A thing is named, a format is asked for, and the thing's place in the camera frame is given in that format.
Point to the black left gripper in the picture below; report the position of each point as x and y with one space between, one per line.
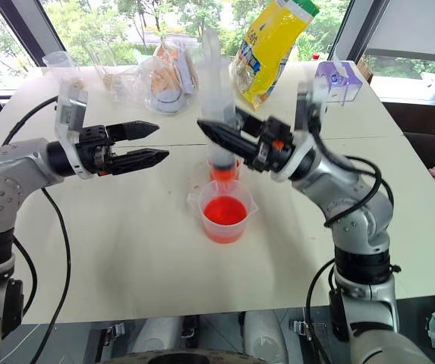
93 148

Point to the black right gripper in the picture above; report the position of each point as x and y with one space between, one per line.
276 146

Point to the large clear plastic syringe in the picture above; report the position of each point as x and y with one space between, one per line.
217 102

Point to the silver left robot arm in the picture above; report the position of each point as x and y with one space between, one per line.
0 182

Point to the dark rounded robot base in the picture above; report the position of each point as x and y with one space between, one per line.
179 358

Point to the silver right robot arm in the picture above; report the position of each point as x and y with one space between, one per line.
357 212

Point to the small clear cup red liquid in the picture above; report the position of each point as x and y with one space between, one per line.
208 170

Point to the clear measuring cup with spout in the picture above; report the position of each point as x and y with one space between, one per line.
224 216

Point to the clear bag with orange contents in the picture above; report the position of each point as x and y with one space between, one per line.
169 77

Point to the clear plastic cups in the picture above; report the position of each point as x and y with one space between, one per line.
107 72

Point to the yellow snack bag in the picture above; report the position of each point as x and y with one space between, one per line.
270 53

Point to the purple tissue box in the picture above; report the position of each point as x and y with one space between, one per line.
342 81

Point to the white rounded robot leg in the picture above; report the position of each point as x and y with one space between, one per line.
264 337
158 335

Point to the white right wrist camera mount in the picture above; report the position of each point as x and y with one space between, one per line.
308 110

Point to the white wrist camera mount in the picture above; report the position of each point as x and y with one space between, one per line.
71 110
308 110

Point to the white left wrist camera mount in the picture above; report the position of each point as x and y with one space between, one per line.
71 110

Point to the metal table bracket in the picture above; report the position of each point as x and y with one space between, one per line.
308 329
112 333

